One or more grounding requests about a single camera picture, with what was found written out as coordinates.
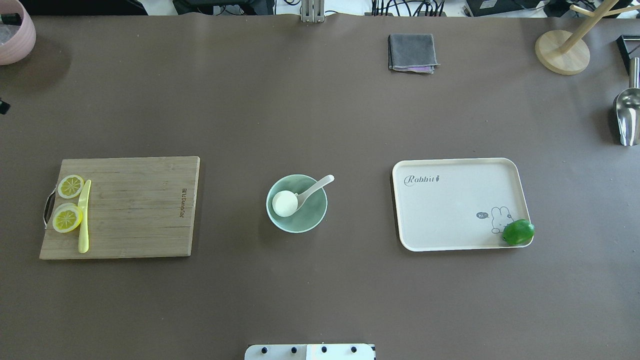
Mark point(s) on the wooden mug tree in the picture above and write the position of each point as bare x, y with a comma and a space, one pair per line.
564, 52

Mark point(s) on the folded grey cloth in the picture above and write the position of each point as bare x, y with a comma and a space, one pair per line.
412, 52

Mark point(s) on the wooden cutting board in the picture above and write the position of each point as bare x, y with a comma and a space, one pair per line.
138, 207

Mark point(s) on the metal ice scoop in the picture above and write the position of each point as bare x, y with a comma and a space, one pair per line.
627, 108

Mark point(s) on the pink bowl with ice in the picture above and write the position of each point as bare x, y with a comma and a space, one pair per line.
20, 44

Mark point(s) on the mint green bowl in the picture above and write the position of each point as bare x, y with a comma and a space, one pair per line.
312, 212

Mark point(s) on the lemon slice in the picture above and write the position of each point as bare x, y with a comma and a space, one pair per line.
66, 217
70, 186

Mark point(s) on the green lime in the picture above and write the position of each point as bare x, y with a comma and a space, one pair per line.
518, 232

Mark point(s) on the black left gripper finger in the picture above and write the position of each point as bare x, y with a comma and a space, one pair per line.
4, 107

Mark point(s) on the white ceramic spoon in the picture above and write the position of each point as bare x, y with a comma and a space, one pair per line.
301, 198

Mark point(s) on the steel muddler black tip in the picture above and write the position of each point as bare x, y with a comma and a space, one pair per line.
11, 19

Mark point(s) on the yellow plastic knife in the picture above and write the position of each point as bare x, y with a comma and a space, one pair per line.
83, 204

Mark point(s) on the wire glass rack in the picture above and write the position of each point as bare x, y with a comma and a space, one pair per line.
628, 46

